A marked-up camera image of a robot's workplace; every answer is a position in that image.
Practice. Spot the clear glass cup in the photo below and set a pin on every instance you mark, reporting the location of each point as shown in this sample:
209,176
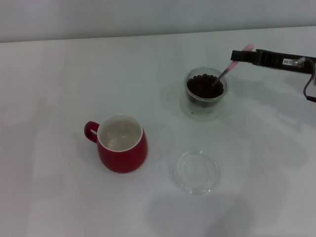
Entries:
188,96

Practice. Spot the red ceramic mug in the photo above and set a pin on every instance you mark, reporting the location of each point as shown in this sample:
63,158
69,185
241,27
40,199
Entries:
123,160

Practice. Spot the clear shallow glass dish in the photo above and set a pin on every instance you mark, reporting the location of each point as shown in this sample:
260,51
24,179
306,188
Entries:
197,185

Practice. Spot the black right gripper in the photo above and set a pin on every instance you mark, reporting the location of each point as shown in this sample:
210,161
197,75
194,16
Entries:
274,60

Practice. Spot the clear glass saucer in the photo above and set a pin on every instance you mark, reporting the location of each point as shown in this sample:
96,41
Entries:
201,115

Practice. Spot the coffee bean pile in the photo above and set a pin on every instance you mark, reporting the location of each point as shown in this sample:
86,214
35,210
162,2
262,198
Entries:
202,86

